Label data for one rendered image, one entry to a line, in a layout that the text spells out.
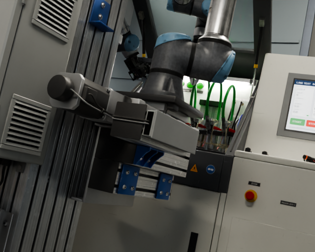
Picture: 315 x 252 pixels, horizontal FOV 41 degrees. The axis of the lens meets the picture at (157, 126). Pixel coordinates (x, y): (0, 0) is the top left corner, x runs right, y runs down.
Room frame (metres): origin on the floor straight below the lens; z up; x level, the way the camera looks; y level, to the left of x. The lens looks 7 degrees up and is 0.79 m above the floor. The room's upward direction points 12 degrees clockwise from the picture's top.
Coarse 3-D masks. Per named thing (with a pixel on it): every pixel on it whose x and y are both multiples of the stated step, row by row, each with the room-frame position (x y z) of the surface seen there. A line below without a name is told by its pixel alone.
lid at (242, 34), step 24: (144, 0) 2.15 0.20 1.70; (240, 0) 1.96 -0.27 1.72; (264, 0) 1.90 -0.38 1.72; (168, 24) 2.25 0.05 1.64; (192, 24) 2.19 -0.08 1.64; (240, 24) 2.08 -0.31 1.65; (264, 24) 2.01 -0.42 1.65; (240, 48) 2.21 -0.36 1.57; (264, 48) 2.13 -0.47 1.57; (240, 72) 2.33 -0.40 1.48
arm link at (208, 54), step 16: (224, 0) 1.32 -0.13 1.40; (208, 16) 1.35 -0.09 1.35; (224, 16) 1.32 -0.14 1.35; (208, 32) 1.34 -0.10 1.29; (224, 32) 1.33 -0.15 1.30; (208, 48) 1.32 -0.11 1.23; (224, 48) 1.32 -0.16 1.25; (192, 64) 1.32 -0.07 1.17; (208, 64) 1.32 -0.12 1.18; (224, 64) 1.32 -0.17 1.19; (208, 80) 1.37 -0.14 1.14; (224, 80) 1.36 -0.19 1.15
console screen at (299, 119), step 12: (288, 84) 2.03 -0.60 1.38; (300, 84) 2.01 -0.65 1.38; (312, 84) 1.99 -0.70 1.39; (288, 96) 2.01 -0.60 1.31; (300, 96) 1.99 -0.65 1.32; (312, 96) 1.97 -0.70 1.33; (288, 108) 1.99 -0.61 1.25; (300, 108) 1.97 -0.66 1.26; (312, 108) 1.96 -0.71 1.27; (288, 120) 1.97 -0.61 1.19; (300, 120) 1.96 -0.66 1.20; (312, 120) 1.94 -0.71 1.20; (288, 132) 1.96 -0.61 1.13; (300, 132) 1.94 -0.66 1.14; (312, 132) 1.92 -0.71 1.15
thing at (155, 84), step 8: (152, 72) 1.33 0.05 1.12; (160, 72) 1.31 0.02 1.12; (168, 72) 1.31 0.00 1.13; (176, 72) 1.32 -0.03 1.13; (152, 80) 1.32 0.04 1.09; (160, 80) 1.31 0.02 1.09; (168, 80) 1.31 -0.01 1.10; (176, 80) 1.32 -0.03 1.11; (144, 88) 1.32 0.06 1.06; (152, 88) 1.30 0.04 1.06; (160, 88) 1.30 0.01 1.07; (168, 88) 1.31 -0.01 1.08; (176, 88) 1.31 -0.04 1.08; (176, 96) 1.31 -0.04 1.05
